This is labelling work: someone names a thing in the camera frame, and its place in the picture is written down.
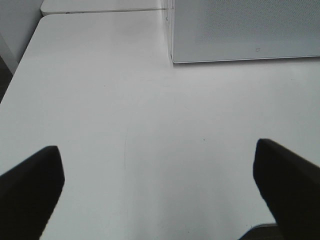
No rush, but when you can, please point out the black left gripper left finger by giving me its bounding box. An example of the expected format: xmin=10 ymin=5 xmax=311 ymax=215
xmin=0 ymin=145 xmax=65 ymax=240

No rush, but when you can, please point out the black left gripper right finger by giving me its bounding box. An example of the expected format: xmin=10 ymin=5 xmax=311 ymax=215
xmin=253 ymin=138 xmax=320 ymax=240

